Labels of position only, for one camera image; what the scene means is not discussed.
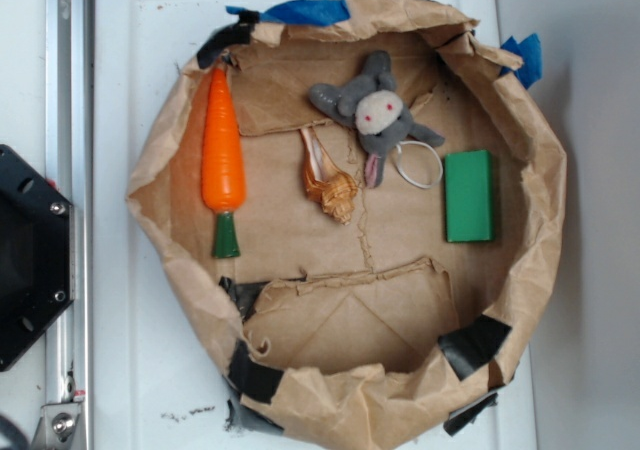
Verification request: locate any gray plush animal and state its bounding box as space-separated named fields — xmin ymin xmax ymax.
xmin=309 ymin=50 xmax=445 ymax=188

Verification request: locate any tan seashell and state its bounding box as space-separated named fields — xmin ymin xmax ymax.
xmin=300 ymin=127 xmax=358 ymax=225

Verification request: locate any brown paper bag tray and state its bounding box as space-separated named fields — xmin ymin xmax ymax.
xmin=127 ymin=0 xmax=567 ymax=449

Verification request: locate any orange plastic carrot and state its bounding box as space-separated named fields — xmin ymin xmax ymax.
xmin=201 ymin=68 xmax=246 ymax=258

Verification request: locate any green rectangular block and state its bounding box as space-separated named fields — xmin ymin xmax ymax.
xmin=445 ymin=150 xmax=495 ymax=243

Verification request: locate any blue tape piece top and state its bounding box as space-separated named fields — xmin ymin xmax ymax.
xmin=226 ymin=0 xmax=351 ymax=27

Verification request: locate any blue tape piece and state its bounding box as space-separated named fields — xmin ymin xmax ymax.
xmin=226 ymin=0 xmax=351 ymax=27
xmin=500 ymin=33 xmax=543 ymax=89

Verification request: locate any white tray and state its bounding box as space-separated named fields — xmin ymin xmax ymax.
xmin=91 ymin=0 xmax=565 ymax=449

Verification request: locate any blue tape piece right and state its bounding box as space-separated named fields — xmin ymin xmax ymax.
xmin=500 ymin=33 xmax=543 ymax=89

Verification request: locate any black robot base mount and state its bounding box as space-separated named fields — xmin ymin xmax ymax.
xmin=0 ymin=144 xmax=72 ymax=372

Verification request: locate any aluminum extrusion rail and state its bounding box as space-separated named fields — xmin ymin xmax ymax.
xmin=45 ymin=0 xmax=95 ymax=449

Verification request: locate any metal corner bracket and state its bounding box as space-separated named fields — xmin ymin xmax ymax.
xmin=30 ymin=402 xmax=82 ymax=450

